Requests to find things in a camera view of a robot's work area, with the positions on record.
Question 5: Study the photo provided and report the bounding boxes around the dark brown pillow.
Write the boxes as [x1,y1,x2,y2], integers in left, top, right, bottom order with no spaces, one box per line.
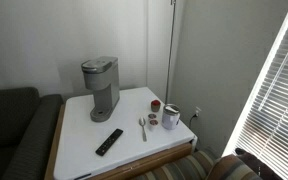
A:
[234,147,285,180]

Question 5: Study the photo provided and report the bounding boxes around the wooden side table, white top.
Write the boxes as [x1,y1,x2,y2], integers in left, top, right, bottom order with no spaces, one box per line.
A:
[43,86,199,180]

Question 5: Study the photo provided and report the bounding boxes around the black tv remote control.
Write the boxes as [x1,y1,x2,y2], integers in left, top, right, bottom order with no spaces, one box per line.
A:
[95,128,125,157]

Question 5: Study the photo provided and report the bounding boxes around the white blind tilt wand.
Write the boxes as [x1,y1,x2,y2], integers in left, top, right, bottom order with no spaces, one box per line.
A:
[257,20,288,113]

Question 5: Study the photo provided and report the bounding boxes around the white window blinds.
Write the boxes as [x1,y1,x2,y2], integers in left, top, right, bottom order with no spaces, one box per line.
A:
[221,0,288,180]

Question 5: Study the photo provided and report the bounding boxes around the silver metal spoon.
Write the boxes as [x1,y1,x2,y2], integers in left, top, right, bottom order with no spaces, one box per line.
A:
[138,116,148,143]

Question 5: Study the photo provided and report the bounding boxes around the white wall power outlet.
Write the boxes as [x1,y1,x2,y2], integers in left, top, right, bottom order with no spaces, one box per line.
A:
[194,106,203,118]

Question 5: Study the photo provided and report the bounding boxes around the grey single-serve coffee machine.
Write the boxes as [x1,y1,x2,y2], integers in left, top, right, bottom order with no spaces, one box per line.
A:
[80,55,121,123]

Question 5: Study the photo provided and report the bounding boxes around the lavender mug with clear lid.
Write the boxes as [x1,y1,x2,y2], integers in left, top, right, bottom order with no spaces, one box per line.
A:
[161,103,182,131]

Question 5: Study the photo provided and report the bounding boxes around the brown pod with red lid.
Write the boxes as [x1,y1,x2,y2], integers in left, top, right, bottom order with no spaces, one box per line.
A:
[150,99,162,113]

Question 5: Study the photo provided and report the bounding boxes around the striped fabric cushion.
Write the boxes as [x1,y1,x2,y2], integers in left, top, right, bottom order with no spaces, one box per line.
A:
[130,148,264,180]

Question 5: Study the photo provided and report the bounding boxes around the black power cord with plug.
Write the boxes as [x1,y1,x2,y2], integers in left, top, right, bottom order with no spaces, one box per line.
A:
[188,112,199,130]

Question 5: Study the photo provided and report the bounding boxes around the dark grey fabric sofa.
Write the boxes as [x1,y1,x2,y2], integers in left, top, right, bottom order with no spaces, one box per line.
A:
[0,86,65,180]

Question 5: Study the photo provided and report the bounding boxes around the thin metal floor pole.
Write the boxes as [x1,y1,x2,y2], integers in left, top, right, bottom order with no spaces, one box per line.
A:
[164,0,177,105]

